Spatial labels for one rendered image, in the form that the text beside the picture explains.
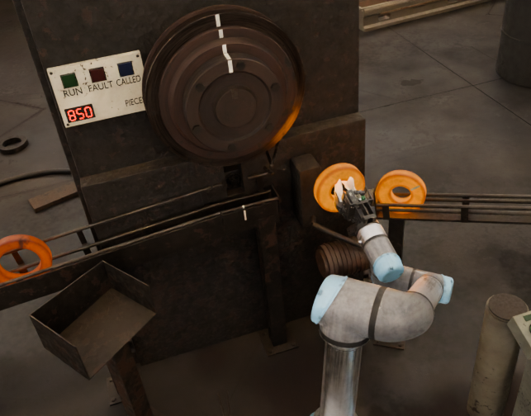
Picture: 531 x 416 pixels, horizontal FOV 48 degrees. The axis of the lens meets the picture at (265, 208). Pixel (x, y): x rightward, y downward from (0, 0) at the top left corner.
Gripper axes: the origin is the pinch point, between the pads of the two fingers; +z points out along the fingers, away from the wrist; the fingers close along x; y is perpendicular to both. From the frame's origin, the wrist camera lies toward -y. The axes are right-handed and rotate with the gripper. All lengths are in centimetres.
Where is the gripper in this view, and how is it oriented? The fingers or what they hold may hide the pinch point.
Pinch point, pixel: (339, 182)
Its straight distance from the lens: 179.9
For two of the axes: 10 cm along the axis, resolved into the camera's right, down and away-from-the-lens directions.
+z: -3.1, -7.5, 5.8
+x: -9.5, 2.3, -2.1
